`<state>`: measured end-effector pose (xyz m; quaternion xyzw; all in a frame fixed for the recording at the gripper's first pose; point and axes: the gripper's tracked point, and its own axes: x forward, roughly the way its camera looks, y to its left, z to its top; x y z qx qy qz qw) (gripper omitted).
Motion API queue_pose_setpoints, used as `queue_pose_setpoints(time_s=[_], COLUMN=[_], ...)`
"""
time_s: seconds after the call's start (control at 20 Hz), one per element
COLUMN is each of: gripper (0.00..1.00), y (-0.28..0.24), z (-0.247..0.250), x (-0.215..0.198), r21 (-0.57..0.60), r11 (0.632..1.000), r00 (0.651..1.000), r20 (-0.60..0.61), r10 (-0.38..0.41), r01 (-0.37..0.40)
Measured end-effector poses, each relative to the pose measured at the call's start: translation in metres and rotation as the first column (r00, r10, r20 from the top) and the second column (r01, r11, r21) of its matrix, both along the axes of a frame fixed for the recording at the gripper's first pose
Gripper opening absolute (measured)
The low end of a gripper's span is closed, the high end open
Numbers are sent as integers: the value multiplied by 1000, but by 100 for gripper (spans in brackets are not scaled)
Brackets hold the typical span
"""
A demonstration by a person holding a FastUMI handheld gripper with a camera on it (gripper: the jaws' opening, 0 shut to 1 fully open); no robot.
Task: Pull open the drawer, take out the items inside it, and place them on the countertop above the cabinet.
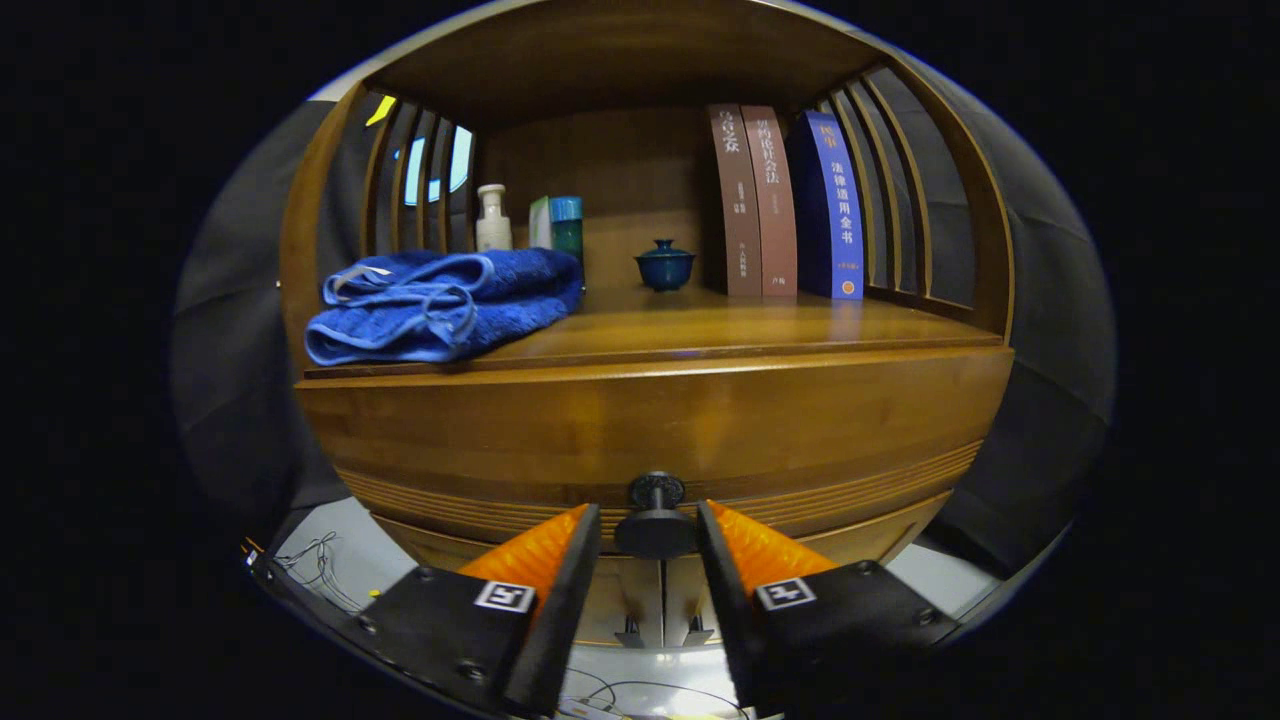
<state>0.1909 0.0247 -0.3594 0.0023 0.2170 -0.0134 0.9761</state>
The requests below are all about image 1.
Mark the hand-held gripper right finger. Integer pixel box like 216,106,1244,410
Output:
697,500,961,716

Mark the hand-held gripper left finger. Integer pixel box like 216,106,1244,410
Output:
350,503,603,717

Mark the wooden drawer with black knob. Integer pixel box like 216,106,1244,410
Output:
295,345,1016,561

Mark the wooden countertop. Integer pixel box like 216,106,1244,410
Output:
300,283,1006,379

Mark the wooden cabinet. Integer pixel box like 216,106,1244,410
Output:
278,0,1016,651

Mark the folded blue towel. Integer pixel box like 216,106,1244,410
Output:
304,248,585,366

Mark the blue lidded teacup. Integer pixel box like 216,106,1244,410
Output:
634,238,697,293

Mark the dark brown book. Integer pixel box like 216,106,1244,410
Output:
707,103,763,298

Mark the reddish brown book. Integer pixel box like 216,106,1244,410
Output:
742,105,799,297

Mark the white pump bottle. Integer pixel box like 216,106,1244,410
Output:
475,184,513,252

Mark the blue book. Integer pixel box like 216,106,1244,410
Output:
785,110,866,300

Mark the black floor cable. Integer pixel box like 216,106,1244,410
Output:
560,668,751,720

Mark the thin cable bundle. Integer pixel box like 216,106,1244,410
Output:
275,530,366,613

